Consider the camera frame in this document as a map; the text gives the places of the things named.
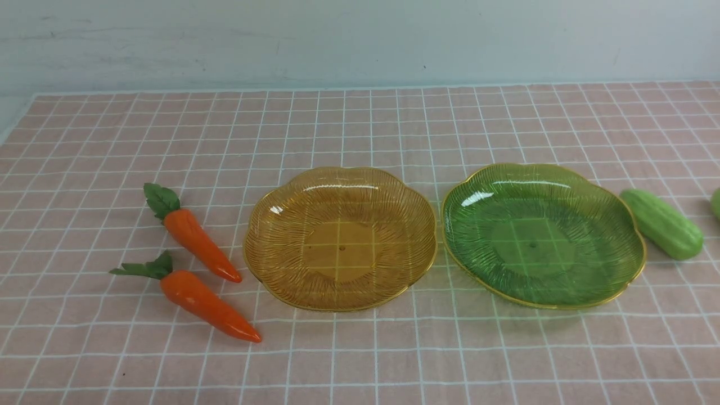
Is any orange toy carrot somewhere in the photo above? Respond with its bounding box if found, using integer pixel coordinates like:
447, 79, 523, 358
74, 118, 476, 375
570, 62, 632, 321
110, 250, 262, 343
142, 182, 242, 283

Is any green toy cucumber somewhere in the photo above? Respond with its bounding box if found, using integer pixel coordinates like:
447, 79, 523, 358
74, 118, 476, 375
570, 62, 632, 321
710, 188, 720, 221
619, 188, 704, 260

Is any amber glass plate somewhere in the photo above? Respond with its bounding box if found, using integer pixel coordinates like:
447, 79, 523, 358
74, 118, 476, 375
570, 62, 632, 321
244, 167, 439, 312

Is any green glass plate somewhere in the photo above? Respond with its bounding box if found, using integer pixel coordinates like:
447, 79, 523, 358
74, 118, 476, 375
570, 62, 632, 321
440, 163, 647, 310

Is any pink checkered tablecloth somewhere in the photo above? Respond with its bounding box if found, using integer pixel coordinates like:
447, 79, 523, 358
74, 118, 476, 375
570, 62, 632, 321
1, 82, 718, 404

